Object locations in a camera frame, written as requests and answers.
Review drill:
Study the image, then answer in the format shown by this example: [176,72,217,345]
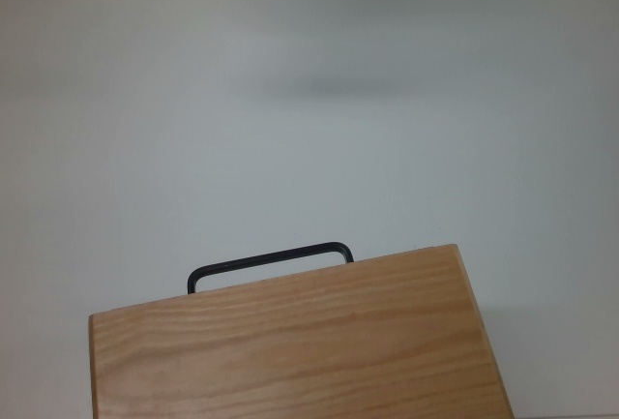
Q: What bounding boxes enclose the wooden drawer with black handle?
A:
[187,241,355,295]

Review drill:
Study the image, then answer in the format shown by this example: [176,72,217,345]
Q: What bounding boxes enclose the light wooden cabinet shell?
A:
[88,243,515,419]

